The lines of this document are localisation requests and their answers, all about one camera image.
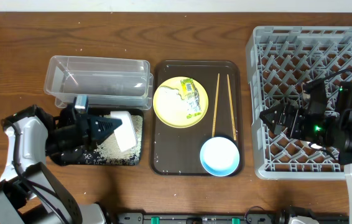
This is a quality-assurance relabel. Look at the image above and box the black plastic tray bin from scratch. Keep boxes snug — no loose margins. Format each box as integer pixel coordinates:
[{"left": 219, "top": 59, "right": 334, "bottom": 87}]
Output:
[{"left": 50, "top": 106, "right": 145, "bottom": 167}]

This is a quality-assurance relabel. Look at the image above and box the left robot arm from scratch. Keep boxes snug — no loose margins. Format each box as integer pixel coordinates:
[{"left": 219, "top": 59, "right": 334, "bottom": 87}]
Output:
[{"left": 0, "top": 105, "right": 122, "bottom": 223}]

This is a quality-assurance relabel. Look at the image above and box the clear plastic bin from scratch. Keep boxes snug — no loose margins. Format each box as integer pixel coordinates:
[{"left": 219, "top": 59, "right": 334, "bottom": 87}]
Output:
[{"left": 44, "top": 55, "right": 154, "bottom": 110}]

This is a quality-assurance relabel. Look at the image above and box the grey dishwasher rack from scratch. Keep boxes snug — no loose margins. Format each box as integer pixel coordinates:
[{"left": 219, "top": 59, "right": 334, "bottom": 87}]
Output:
[{"left": 246, "top": 26, "right": 352, "bottom": 180}]

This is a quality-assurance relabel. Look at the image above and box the yellow plate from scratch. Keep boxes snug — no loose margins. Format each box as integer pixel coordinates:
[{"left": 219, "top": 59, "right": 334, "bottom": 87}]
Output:
[{"left": 153, "top": 77, "right": 209, "bottom": 128}]

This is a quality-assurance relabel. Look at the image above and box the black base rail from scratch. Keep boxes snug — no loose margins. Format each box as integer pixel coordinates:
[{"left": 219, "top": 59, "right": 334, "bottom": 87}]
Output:
[{"left": 116, "top": 211, "right": 351, "bottom": 224}]

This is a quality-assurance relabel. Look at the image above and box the light blue bowl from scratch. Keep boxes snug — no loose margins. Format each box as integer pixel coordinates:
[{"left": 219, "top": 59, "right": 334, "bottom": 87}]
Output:
[{"left": 200, "top": 137, "right": 240, "bottom": 177}]

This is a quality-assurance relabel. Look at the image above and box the green yellow snack wrapper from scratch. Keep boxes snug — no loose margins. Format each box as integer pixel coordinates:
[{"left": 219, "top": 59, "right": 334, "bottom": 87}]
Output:
[{"left": 180, "top": 78, "right": 201, "bottom": 119}]

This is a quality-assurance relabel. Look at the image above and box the white tissue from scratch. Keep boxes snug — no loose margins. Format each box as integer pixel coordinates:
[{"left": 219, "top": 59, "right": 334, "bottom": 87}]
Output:
[{"left": 159, "top": 86, "right": 182, "bottom": 101}]

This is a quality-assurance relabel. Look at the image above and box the white bowl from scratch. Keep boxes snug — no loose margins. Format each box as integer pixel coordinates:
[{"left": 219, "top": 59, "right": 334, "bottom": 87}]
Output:
[{"left": 110, "top": 111, "right": 137, "bottom": 152}]

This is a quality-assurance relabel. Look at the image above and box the wooden chopstick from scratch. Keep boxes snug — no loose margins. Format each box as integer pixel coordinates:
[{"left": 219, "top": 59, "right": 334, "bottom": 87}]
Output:
[
  {"left": 211, "top": 73, "right": 220, "bottom": 138},
  {"left": 226, "top": 74, "right": 237, "bottom": 141}
]

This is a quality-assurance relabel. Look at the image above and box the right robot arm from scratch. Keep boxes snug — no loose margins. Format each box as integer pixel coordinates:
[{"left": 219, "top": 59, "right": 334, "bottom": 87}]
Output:
[{"left": 259, "top": 81, "right": 352, "bottom": 223}]

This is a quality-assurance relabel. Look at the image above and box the dark brown serving tray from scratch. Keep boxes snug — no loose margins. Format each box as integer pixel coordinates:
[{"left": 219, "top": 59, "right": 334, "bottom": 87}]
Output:
[{"left": 150, "top": 60, "right": 244, "bottom": 176}]

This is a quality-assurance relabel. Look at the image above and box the pile of rice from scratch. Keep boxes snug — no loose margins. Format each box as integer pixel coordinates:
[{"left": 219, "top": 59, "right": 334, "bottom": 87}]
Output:
[{"left": 94, "top": 115, "right": 143, "bottom": 166}]

